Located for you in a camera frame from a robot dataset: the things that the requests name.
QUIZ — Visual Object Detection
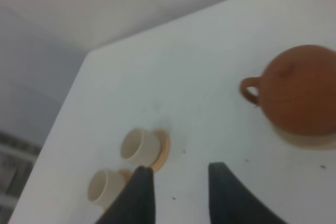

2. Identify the white teacup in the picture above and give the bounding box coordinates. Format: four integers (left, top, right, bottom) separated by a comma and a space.
120, 129, 161, 167
87, 169, 127, 208

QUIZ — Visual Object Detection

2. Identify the white teacup far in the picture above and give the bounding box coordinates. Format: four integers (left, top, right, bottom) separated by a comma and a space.
120, 129, 161, 167

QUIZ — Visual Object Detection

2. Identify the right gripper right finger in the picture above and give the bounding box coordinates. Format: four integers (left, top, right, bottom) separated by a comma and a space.
208, 162, 284, 223

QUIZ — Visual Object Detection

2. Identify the beige round teapot coaster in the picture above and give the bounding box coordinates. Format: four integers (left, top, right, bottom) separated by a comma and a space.
272, 125, 335, 151

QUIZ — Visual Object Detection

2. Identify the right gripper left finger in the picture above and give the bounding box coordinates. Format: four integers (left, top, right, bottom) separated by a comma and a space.
96, 166, 156, 224

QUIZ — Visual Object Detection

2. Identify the brown clay teapot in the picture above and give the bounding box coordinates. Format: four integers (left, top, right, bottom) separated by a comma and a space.
239, 45, 335, 136

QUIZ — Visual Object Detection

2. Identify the white teacup near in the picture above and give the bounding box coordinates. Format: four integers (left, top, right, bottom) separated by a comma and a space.
87, 169, 127, 208

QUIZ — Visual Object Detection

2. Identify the orange coaster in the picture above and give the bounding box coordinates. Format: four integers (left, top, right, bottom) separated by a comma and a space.
151, 129, 171, 173
103, 169, 132, 211

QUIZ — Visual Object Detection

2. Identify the orange coaster far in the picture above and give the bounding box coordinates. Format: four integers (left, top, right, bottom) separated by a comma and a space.
151, 129, 171, 173

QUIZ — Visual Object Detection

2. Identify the orange coaster near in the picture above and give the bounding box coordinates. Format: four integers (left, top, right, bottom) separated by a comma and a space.
103, 169, 132, 211

